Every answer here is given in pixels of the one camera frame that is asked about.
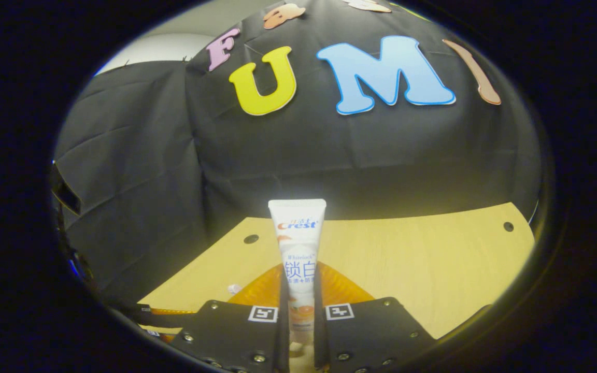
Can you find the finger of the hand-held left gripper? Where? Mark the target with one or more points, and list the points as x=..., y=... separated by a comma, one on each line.
x=164, y=320
x=158, y=334

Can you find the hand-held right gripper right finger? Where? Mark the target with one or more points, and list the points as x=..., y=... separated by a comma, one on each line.
x=318, y=311

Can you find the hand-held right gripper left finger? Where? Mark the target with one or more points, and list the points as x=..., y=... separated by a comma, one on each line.
x=284, y=311

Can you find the white toothpaste tube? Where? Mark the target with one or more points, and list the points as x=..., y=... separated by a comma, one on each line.
x=298, y=243

